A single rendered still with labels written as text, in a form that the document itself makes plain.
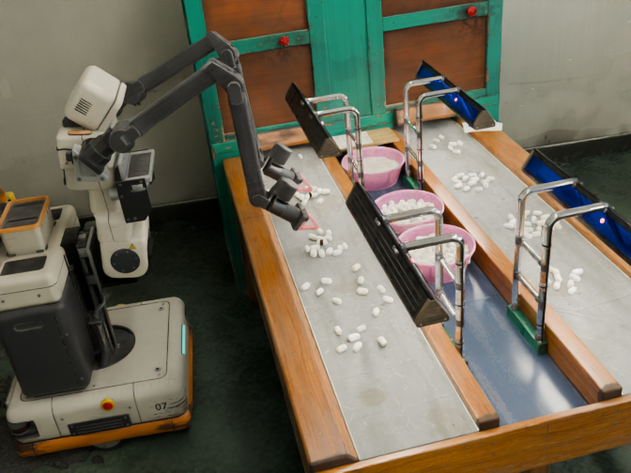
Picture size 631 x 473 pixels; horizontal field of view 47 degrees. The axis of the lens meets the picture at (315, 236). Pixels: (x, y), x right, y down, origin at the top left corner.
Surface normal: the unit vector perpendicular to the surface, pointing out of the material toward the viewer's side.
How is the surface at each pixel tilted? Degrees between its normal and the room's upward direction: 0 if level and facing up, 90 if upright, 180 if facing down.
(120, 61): 90
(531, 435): 90
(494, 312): 0
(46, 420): 90
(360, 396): 0
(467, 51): 90
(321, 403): 0
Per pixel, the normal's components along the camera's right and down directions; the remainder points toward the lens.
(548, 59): 0.14, 0.50
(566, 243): -0.10, -0.85
